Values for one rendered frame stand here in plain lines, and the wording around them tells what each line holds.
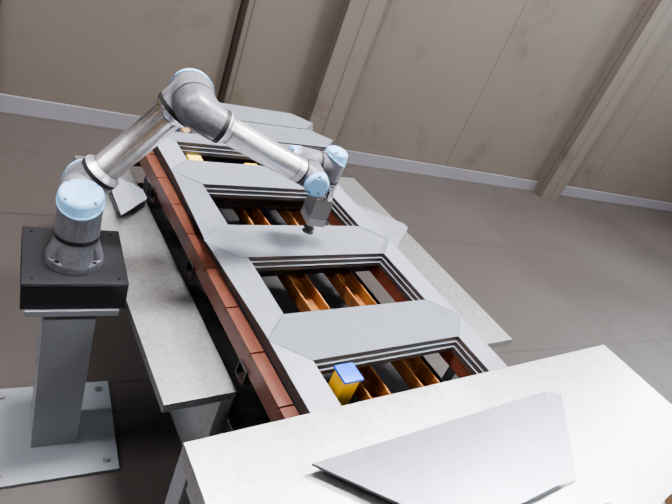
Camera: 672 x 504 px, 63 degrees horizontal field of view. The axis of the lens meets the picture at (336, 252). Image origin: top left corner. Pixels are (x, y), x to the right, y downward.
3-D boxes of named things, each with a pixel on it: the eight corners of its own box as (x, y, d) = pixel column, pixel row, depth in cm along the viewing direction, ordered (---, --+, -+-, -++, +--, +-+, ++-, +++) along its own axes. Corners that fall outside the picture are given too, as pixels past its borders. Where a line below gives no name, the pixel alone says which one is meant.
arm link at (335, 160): (322, 141, 175) (346, 146, 178) (311, 171, 180) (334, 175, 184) (328, 152, 169) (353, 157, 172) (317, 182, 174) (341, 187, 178)
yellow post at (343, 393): (326, 415, 153) (350, 367, 143) (334, 429, 149) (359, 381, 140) (311, 418, 150) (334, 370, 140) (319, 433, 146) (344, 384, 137)
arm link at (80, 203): (50, 240, 144) (54, 197, 137) (56, 213, 154) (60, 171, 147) (99, 246, 149) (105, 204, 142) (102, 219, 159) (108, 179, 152)
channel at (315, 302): (222, 169, 256) (224, 160, 254) (430, 470, 150) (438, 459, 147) (205, 168, 252) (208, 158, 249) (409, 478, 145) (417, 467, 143)
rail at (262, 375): (141, 146, 228) (143, 133, 225) (319, 483, 124) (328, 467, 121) (131, 145, 225) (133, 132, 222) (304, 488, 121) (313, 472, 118)
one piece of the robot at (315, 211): (345, 194, 179) (329, 235, 187) (337, 181, 186) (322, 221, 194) (319, 190, 175) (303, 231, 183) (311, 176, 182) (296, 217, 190)
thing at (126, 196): (129, 171, 225) (130, 162, 223) (154, 224, 200) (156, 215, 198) (97, 169, 218) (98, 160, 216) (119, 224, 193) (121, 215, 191)
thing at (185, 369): (124, 165, 233) (125, 159, 232) (234, 398, 150) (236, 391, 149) (74, 161, 222) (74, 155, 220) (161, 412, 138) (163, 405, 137)
